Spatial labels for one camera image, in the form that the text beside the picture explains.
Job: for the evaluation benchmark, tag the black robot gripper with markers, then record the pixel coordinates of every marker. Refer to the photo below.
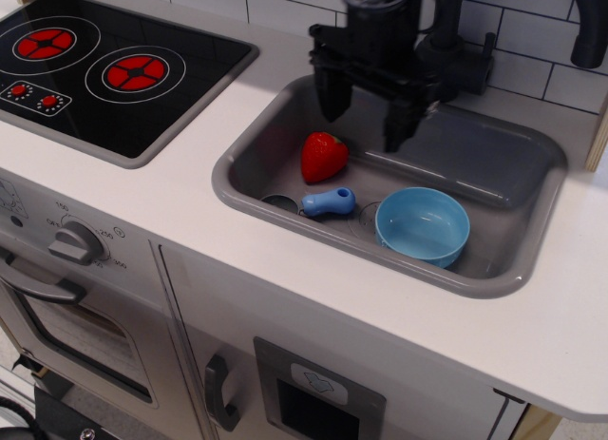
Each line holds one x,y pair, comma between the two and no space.
376,51

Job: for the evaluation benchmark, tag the blue handled metal spoon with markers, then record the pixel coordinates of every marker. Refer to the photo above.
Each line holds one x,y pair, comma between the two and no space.
338,201

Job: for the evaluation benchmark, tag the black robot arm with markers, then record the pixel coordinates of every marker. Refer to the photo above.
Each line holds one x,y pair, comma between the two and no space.
383,50

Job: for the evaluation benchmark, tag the light blue plastic bowl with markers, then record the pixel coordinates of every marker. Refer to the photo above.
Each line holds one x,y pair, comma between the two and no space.
423,223

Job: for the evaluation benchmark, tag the grey plastic sink basin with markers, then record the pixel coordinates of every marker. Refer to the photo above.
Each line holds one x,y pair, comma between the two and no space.
506,176

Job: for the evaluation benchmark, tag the red toy strawberry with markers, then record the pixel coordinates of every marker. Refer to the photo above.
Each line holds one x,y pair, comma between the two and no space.
322,156

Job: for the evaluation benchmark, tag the dark grey toy faucet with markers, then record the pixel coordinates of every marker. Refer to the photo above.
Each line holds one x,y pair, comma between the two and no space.
456,64

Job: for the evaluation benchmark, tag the black toy stove top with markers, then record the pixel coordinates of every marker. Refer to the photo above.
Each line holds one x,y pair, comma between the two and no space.
112,83

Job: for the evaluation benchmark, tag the grey oven dial knob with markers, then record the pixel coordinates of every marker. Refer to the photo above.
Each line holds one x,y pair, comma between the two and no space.
75,243

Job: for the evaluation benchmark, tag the grey cabinet door handle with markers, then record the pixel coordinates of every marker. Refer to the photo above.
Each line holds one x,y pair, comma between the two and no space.
224,415

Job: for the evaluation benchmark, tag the grey oven door handle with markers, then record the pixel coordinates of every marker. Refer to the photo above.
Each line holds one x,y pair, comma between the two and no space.
63,291

